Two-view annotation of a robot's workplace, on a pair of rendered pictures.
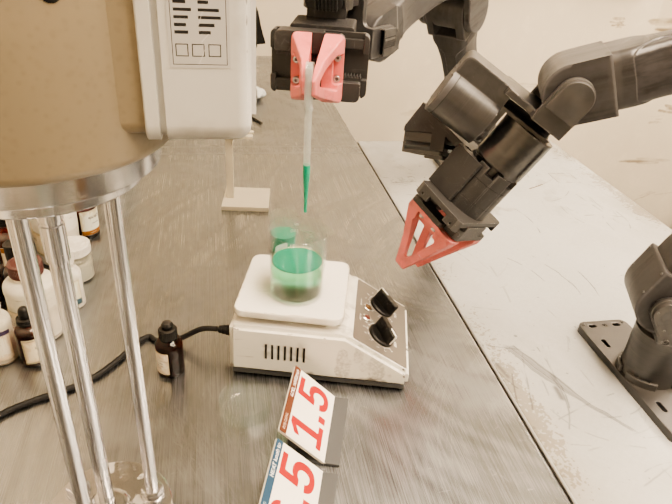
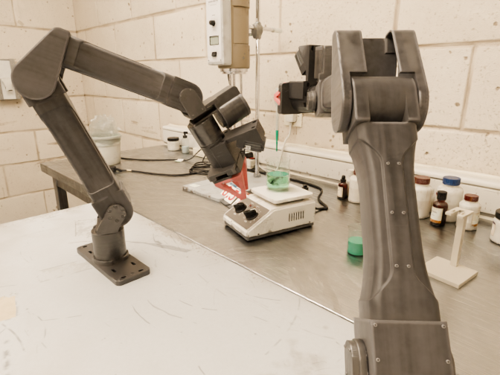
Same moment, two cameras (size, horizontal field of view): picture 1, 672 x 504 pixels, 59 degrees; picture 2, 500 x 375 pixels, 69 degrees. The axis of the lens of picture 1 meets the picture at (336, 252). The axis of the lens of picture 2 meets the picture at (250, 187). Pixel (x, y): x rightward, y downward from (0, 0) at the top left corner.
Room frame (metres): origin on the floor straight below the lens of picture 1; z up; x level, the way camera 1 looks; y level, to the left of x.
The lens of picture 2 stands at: (1.28, -0.50, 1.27)
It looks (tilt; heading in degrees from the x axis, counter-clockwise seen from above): 17 degrees down; 148
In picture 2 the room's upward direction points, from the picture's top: straight up
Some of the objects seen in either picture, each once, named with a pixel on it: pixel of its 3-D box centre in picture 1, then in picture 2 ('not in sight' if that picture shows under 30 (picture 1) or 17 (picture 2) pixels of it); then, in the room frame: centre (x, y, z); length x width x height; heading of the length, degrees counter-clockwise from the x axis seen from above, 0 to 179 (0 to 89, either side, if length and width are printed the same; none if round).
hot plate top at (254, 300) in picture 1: (295, 287); (281, 192); (0.57, 0.04, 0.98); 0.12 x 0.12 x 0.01; 87
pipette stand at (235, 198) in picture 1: (246, 167); (452, 242); (0.95, 0.16, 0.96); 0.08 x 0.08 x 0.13; 5
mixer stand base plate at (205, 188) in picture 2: not in sight; (233, 184); (0.21, 0.10, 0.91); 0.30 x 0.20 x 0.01; 103
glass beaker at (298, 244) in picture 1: (299, 262); (277, 175); (0.56, 0.04, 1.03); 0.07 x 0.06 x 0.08; 86
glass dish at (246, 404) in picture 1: (245, 404); not in sight; (0.45, 0.08, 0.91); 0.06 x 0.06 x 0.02
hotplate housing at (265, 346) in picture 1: (315, 320); (272, 210); (0.57, 0.02, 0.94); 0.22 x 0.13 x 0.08; 88
